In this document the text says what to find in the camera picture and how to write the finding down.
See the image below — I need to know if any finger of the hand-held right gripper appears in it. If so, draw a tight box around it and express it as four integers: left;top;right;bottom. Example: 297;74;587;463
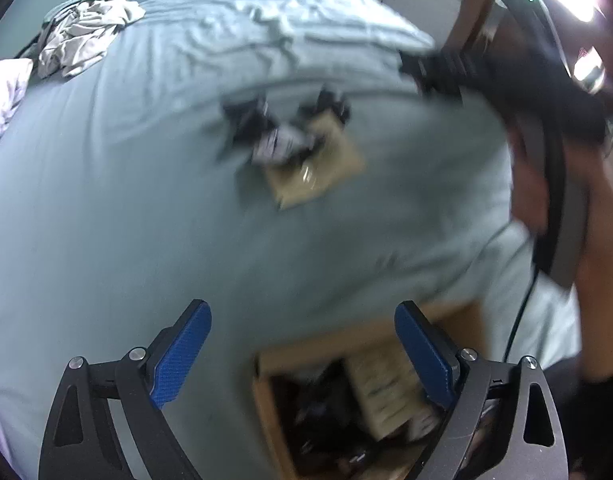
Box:
417;77;464;107
399;51;468;81

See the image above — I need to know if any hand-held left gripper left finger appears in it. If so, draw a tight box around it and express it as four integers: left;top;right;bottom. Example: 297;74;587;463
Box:
38;299;213;480

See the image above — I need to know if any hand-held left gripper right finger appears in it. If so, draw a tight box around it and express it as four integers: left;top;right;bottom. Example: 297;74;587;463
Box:
393;300;571;480

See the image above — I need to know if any beige snack packet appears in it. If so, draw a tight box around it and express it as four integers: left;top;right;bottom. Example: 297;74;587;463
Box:
345;342;439;438
263;114;366;212

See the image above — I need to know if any cardboard box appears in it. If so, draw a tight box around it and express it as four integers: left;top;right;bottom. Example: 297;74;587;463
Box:
251;299;493;480

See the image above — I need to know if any heap of dark snack packets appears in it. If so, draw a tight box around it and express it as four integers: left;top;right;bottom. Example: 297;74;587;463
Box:
281;360;387;466

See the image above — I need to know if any pile of black-white snack packets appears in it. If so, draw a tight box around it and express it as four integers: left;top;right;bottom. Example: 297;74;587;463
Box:
220;87;353;170

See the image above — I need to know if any person's right forearm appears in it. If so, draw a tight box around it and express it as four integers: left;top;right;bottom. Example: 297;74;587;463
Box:
575;180;613;388

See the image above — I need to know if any person's right hand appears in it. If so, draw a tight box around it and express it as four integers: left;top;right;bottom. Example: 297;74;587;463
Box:
505;125;553;237

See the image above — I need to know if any wooden chair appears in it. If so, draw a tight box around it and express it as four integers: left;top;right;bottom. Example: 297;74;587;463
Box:
445;0;493;55

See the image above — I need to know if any bed with teal sheet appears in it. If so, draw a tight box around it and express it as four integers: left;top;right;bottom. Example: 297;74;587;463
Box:
0;0;582;480

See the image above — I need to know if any person's dark clothing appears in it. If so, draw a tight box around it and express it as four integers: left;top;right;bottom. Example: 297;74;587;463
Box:
543;357;613;480

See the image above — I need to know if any crumpled grey cloth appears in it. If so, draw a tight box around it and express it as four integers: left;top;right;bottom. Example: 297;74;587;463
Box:
35;0;147;79

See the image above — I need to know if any black cable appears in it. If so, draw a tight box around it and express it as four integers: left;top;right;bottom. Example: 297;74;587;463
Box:
503;237;541;363

